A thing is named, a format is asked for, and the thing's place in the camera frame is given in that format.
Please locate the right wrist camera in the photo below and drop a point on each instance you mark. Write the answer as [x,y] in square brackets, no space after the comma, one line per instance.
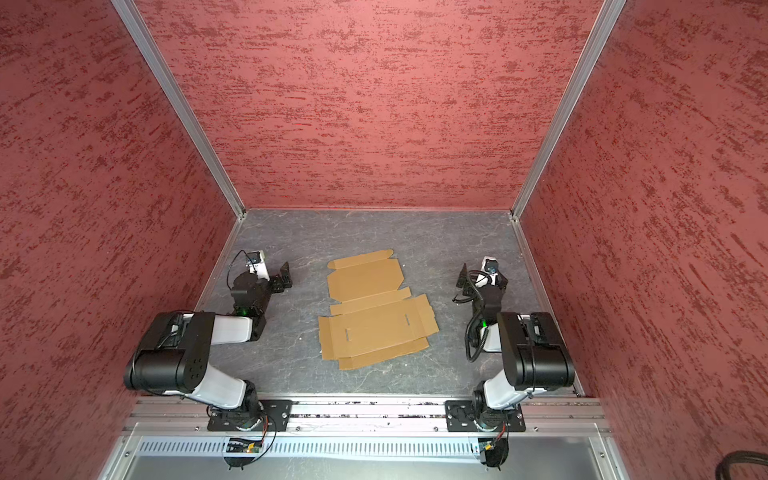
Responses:
[490,267]

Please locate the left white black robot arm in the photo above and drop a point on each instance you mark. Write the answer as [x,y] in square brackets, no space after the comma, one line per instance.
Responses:
[172,357]

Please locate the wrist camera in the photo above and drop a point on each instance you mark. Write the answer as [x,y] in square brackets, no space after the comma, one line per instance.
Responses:
[490,267]
[254,259]

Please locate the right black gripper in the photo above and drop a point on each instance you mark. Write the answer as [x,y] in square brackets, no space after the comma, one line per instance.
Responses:
[475,281]

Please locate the brown cardboard box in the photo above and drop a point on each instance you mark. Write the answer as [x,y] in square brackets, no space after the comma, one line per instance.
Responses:
[375,318]

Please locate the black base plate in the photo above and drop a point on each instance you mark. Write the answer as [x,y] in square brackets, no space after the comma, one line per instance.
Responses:
[466,416]
[268,414]

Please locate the aluminium corner post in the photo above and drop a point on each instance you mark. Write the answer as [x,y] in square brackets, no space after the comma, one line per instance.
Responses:
[138,30]
[600,32]

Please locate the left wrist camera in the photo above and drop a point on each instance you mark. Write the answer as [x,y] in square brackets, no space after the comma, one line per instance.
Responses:
[254,259]

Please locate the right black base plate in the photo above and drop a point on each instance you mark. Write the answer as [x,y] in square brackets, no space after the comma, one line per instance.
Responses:
[466,416]

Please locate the right controller board with wires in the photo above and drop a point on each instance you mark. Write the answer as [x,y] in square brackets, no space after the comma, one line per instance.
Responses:
[493,452]

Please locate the black cable bundle corner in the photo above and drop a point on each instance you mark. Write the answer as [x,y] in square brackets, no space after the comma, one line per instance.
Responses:
[739,457]

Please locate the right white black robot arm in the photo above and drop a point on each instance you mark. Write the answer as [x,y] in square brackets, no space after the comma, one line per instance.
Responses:
[535,359]

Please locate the left aluminium corner post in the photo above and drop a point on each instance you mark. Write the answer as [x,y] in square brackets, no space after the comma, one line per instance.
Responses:
[138,30]

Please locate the controller board with wires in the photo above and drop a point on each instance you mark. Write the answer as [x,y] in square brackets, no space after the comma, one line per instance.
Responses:
[241,452]
[493,452]

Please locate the right aluminium corner post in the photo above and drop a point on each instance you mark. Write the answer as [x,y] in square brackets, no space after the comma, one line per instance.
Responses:
[600,32]

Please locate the aluminium front rail frame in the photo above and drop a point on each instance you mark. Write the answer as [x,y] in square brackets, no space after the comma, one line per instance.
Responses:
[314,415]

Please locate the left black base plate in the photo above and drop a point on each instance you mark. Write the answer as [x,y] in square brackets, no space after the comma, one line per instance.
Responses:
[268,414]

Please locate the white slotted cable duct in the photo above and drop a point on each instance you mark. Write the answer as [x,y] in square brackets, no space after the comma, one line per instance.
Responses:
[442,449]

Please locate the left controller board with wires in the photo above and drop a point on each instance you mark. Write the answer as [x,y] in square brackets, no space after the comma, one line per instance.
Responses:
[241,452]

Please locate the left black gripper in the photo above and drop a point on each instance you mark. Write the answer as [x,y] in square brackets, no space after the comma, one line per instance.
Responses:
[274,282]

